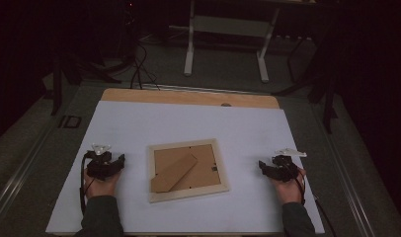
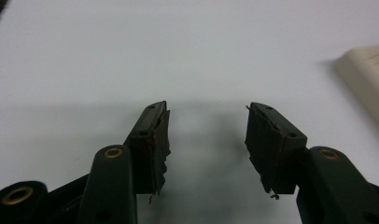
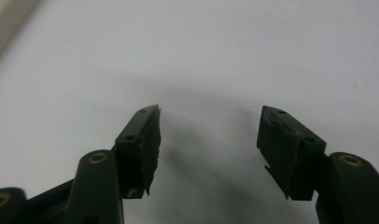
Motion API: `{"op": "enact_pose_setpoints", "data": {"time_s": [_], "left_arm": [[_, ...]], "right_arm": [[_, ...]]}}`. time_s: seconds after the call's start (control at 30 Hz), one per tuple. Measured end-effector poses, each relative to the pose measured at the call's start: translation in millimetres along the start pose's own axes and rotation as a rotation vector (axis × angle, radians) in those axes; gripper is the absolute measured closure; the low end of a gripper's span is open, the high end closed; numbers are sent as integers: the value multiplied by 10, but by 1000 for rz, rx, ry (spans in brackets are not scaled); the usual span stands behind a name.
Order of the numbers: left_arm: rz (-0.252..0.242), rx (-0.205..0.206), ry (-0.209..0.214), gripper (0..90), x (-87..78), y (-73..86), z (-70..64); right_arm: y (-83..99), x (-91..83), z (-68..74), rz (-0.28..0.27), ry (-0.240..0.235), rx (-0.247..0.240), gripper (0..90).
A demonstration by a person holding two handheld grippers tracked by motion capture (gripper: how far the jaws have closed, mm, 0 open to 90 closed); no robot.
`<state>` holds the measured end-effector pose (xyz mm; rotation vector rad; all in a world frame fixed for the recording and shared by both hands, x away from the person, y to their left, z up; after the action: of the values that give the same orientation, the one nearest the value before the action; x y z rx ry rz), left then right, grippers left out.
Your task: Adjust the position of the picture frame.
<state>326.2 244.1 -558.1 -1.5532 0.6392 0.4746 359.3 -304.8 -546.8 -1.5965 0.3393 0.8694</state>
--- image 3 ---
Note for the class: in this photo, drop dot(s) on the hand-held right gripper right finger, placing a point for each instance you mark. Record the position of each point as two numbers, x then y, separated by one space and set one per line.
287 155

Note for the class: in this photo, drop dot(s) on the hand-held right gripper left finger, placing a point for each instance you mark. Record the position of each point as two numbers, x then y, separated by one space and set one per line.
137 149

